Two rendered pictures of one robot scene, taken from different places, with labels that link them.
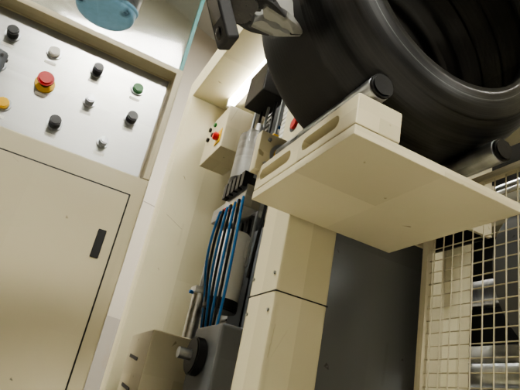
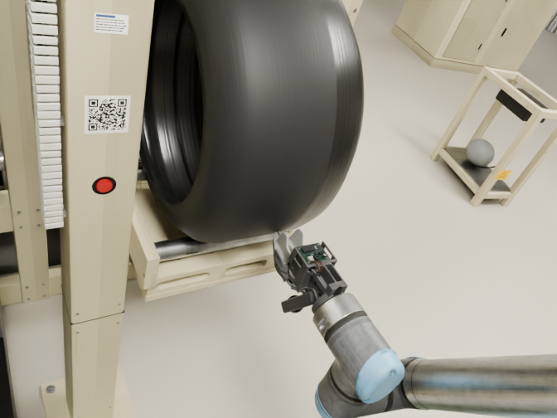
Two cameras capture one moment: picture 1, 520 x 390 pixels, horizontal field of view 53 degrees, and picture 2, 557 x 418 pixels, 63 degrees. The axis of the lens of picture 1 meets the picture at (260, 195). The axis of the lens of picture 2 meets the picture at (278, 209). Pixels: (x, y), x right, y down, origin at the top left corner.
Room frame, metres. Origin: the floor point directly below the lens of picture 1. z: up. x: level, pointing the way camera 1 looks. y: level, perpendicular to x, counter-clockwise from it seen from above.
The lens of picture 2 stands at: (1.01, 0.68, 1.67)
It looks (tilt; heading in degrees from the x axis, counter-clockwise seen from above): 38 degrees down; 251
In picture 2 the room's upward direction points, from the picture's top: 20 degrees clockwise
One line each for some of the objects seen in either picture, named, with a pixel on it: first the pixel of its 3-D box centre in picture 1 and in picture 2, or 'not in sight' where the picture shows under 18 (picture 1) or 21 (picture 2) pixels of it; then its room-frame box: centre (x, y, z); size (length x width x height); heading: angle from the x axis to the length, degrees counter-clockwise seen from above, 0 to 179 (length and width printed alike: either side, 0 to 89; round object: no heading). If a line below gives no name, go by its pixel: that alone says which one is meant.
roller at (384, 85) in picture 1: (324, 127); (220, 240); (0.85, -0.09, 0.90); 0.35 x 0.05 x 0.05; 22
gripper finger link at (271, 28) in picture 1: (277, 20); (283, 242); (0.75, 0.04, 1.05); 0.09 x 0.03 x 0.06; 112
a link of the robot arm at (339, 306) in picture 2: not in sight; (336, 316); (0.67, 0.21, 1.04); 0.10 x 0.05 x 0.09; 22
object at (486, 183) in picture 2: not in sight; (496, 138); (-1.30, -1.97, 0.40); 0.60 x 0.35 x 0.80; 102
